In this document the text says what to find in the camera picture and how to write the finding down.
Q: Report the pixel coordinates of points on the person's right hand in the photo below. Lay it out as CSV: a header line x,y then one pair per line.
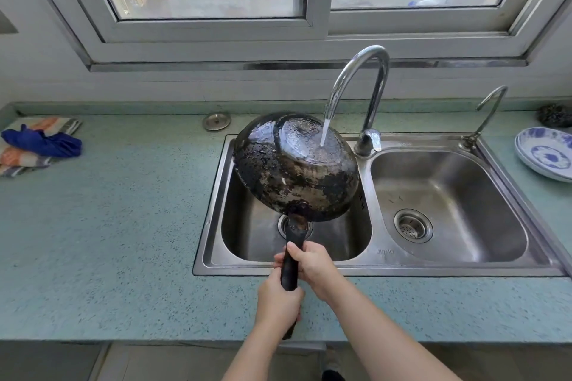
x,y
319,271

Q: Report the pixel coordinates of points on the person's left hand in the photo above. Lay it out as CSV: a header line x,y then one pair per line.
x,y
276,305

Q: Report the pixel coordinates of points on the person's right thumb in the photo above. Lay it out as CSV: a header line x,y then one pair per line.
x,y
297,250

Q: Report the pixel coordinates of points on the person's left fingers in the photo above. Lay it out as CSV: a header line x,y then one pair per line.
x,y
299,305

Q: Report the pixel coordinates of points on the person's left forearm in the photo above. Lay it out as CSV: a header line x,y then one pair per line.
x,y
254,356

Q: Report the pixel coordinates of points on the person's right forearm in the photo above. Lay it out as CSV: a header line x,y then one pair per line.
x,y
388,340

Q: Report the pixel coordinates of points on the metal sink drain strainer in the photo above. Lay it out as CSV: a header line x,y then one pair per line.
x,y
282,224
413,226

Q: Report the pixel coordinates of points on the black shoe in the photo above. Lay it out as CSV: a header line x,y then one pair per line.
x,y
331,375

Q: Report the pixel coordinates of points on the running water stream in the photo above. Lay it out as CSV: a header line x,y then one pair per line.
x,y
325,133

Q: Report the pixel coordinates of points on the round metal hole cover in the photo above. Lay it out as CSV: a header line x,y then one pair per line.
x,y
216,121

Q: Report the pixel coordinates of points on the stainless steel double sink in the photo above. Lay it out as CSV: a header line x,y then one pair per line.
x,y
447,197

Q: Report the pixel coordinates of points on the tall chrome kitchen faucet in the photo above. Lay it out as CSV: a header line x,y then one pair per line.
x,y
377,95

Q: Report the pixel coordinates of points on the small chrome water tap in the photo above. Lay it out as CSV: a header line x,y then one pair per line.
x,y
487,115

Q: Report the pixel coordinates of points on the blue patterned white plate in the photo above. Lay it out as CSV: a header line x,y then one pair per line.
x,y
547,151
536,169

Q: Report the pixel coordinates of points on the grey base cabinet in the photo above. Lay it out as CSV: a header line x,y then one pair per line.
x,y
49,363

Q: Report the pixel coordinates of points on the blue cloth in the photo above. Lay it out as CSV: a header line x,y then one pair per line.
x,y
49,144

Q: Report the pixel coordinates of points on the striped orange grey cloth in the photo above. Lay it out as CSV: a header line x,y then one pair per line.
x,y
20,163

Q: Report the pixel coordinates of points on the dark steel wool scourer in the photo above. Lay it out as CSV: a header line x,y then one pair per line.
x,y
555,115

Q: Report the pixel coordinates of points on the white sliding window frame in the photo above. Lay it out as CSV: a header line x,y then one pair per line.
x,y
317,1

